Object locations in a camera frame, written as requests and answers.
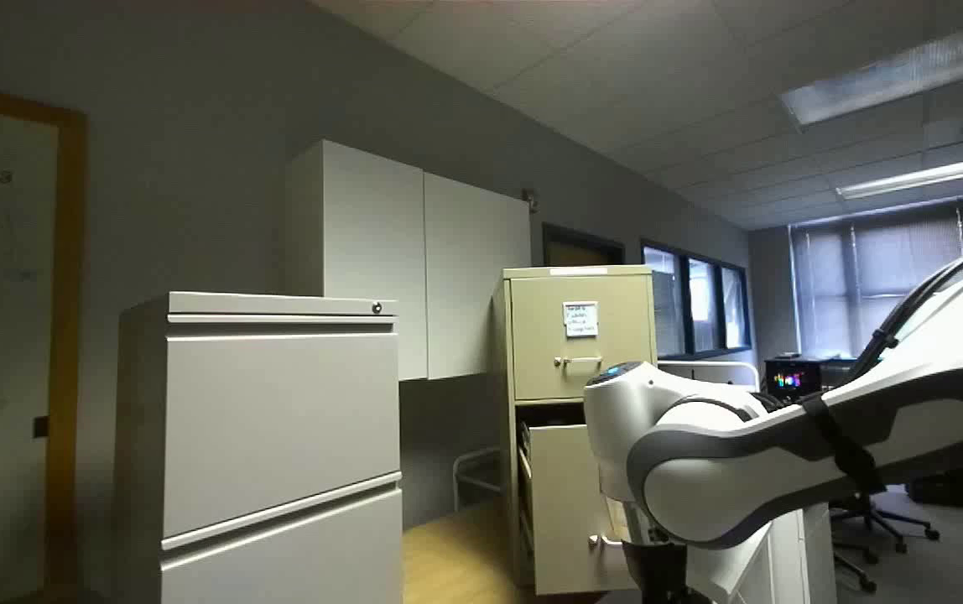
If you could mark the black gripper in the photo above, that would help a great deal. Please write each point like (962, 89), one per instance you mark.
(660, 571)

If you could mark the beige bottom cabinet drawer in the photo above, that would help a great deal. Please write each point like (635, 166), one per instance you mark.
(567, 526)

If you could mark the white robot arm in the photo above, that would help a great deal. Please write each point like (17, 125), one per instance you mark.
(702, 469)

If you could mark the beige filing cabinet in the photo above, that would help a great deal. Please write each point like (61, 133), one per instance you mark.
(558, 331)

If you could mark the grey lateral filing cabinet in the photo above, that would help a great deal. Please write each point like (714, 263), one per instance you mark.
(255, 452)

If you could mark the black office chair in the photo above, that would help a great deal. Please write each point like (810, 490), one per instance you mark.
(870, 517)

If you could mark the small lit monitor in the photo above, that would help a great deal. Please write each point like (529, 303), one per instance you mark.
(792, 378)

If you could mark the white paper label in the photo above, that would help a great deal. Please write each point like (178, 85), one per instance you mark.
(580, 320)

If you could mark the dark interior windows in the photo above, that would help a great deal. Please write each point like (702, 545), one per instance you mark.
(699, 303)

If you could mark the window blinds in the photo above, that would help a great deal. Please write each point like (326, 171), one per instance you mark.
(848, 278)

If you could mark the lower ceiling light strip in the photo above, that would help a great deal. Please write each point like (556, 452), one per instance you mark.
(902, 184)

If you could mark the upper ceiling light panel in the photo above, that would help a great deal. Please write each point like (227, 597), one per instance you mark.
(880, 81)

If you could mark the wood framed whiteboard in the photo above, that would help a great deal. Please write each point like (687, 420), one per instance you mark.
(41, 227)

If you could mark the white wall cabinet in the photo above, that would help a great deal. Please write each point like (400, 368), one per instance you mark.
(371, 227)

